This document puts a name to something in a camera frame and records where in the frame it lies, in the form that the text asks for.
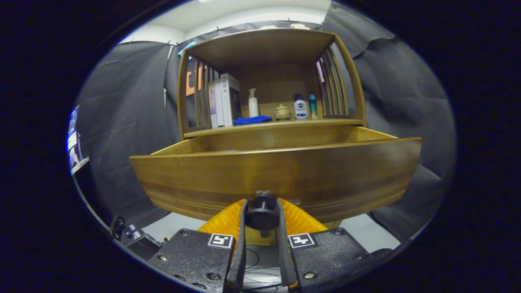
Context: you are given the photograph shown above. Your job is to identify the plain white book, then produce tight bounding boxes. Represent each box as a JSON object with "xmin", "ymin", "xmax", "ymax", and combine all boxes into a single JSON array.
[{"xmin": 214, "ymin": 79, "xmax": 225, "ymax": 127}]

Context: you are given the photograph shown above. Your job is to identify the pale purple book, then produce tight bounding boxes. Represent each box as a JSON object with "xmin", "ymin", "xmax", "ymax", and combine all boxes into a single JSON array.
[{"xmin": 208, "ymin": 83, "xmax": 218, "ymax": 128}]

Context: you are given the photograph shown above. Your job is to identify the black device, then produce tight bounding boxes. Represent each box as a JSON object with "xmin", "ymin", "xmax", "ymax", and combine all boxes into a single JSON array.
[{"xmin": 109, "ymin": 216, "xmax": 163, "ymax": 261}]

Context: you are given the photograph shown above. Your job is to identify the wooden countertop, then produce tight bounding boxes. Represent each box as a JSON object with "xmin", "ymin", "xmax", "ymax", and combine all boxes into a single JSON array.
[{"xmin": 184, "ymin": 118, "xmax": 363, "ymax": 138}]

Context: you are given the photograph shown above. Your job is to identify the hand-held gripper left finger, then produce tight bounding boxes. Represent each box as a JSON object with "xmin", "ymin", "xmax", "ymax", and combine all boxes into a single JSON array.
[{"xmin": 147, "ymin": 198, "xmax": 249, "ymax": 293}]

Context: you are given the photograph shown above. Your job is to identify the white pump bottle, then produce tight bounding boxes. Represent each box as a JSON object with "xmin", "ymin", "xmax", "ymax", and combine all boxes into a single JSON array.
[{"xmin": 248, "ymin": 88, "xmax": 260, "ymax": 118}]

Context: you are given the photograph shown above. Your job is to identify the blue cloth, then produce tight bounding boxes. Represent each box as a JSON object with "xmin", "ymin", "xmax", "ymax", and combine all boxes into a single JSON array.
[{"xmin": 234, "ymin": 115, "xmax": 273, "ymax": 125}]

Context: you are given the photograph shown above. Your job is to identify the black drawer knob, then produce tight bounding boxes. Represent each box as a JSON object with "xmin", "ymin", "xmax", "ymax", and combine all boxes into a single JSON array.
[{"xmin": 244, "ymin": 190, "xmax": 280, "ymax": 238}]

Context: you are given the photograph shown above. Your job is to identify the white book with portrait cover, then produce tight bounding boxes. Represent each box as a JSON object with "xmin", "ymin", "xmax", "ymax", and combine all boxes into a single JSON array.
[{"xmin": 220, "ymin": 73, "xmax": 242, "ymax": 127}]

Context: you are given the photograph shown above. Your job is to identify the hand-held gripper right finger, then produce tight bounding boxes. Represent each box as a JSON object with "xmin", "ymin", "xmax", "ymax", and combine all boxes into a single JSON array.
[{"xmin": 278, "ymin": 198, "xmax": 393, "ymax": 291}]

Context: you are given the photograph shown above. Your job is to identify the white lotion bottle blue cap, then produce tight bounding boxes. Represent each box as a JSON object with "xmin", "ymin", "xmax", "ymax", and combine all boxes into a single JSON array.
[{"xmin": 294, "ymin": 94, "xmax": 309, "ymax": 120}]

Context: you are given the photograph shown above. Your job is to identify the black floor cables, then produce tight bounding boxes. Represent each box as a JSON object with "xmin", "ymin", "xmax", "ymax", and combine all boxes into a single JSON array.
[{"xmin": 243, "ymin": 248, "xmax": 285, "ymax": 291}]

